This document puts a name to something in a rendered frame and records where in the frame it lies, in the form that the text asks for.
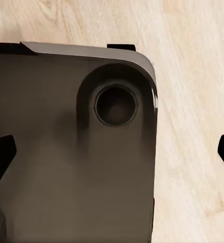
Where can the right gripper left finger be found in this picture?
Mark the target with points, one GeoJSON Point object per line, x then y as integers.
{"type": "Point", "coordinates": [7, 153]}

